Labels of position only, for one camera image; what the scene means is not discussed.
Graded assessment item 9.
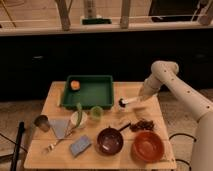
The black floor cable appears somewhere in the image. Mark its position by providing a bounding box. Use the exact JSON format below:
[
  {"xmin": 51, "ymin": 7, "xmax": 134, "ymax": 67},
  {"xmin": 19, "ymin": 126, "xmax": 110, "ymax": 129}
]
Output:
[{"xmin": 168, "ymin": 132, "xmax": 198, "ymax": 171}]

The brown metal cup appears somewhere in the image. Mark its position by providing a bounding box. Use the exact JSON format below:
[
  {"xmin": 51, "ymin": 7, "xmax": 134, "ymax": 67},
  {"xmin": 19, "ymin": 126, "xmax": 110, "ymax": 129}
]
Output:
[{"xmin": 34, "ymin": 115, "xmax": 50, "ymax": 132}]

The small green cup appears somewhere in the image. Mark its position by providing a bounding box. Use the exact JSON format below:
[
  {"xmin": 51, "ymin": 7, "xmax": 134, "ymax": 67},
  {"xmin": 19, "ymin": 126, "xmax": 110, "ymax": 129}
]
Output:
[{"xmin": 90, "ymin": 106, "xmax": 103, "ymax": 121}]

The green plastic tray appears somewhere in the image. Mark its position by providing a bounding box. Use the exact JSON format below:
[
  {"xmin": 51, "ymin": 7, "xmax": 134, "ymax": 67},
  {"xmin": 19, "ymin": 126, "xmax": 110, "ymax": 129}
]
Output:
[{"xmin": 61, "ymin": 75, "xmax": 114, "ymax": 109}]

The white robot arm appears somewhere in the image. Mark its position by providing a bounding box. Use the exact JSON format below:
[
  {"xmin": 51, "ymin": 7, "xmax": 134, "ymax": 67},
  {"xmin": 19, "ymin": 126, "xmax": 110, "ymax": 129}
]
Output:
[{"xmin": 139, "ymin": 61, "xmax": 213, "ymax": 171}]

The blue sponge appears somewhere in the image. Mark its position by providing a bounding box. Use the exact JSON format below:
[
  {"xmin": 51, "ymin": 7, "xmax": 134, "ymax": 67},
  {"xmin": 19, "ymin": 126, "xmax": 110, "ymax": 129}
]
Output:
[{"xmin": 70, "ymin": 135, "xmax": 91, "ymax": 157}]

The grey triangular cloth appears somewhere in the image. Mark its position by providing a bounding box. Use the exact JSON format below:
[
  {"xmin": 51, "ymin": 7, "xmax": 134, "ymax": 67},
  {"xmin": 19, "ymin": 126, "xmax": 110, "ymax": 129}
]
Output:
[{"xmin": 50, "ymin": 119, "xmax": 69, "ymax": 139}]

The green block on shelf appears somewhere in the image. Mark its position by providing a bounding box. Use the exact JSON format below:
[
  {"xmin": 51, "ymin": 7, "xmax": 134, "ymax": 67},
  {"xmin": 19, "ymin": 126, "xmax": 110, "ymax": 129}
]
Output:
[{"xmin": 82, "ymin": 18, "xmax": 112, "ymax": 25}]

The purple bowl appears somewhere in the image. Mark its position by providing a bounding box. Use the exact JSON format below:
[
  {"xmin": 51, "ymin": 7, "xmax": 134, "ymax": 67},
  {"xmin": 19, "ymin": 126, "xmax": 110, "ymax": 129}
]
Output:
[{"xmin": 96, "ymin": 127, "xmax": 124, "ymax": 155}]

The orange bowl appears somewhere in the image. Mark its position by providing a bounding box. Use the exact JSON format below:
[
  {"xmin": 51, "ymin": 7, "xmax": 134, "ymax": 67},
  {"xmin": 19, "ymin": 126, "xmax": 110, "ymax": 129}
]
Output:
[{"xmin": 132, "ymin": 131, "xmax": 164, "ymax": 163}]

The orange fruit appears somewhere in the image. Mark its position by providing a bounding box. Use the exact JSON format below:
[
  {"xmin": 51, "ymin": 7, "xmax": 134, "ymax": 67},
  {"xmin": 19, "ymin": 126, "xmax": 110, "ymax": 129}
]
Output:
[{"xmin": 70, "ymin": 80, "xmax": 80, "ymax": 91}]

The green leaf vegetable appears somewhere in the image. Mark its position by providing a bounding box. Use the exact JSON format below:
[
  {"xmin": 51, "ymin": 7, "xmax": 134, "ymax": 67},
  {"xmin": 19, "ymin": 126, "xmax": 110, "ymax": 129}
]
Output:
[{"xmin": 76, "ymin": 103, "xmax": 82, "ymax": 128}]

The dark spatula utensil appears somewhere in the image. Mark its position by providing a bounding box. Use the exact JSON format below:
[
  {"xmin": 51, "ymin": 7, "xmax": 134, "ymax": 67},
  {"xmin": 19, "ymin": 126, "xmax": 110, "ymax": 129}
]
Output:
[{"xmin": 109, "ymin": 121, "xmax": 131, "ymax": 131}]

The dark brown crumpled item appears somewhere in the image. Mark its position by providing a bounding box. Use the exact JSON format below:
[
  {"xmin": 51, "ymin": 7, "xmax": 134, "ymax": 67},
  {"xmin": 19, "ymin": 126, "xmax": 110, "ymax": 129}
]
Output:
[{"xmin": 130, "ymin": 120, "xmax": 154, "ymax": 132}]

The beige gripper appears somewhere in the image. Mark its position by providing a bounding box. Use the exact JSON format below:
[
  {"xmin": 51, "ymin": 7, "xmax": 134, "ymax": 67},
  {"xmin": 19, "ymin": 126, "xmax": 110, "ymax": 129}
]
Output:
[{"xmin": 139, "ymin": 82, "xmax": 158, "ymax": 101}]

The silver fork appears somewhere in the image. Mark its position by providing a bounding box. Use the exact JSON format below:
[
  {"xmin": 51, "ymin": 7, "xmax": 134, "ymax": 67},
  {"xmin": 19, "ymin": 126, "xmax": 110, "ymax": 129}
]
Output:
[{"xmin": 42, "ymin": 129, "xmax": 75, "ymax": 154}]

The black pole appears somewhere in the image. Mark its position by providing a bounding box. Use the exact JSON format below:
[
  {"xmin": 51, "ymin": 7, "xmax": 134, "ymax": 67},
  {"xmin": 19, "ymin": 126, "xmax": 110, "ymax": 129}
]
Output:
[{"xmin": 10, "ymin": 122, "xmax": 25, "ymax": 171}]

